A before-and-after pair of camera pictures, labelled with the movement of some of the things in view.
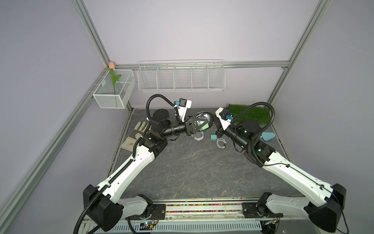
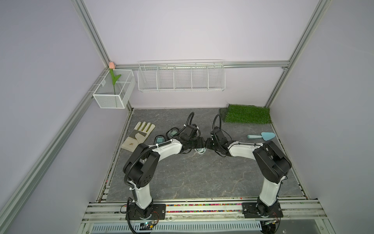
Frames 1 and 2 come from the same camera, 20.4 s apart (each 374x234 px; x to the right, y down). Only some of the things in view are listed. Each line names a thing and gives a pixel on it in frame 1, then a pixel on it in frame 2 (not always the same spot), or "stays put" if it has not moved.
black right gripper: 220,132 → 208,140
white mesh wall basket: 104,95 stays put
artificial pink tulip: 112,67 stays put
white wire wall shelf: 181,75 stays put
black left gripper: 190,126 → 200,141
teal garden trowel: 267,136 stays put
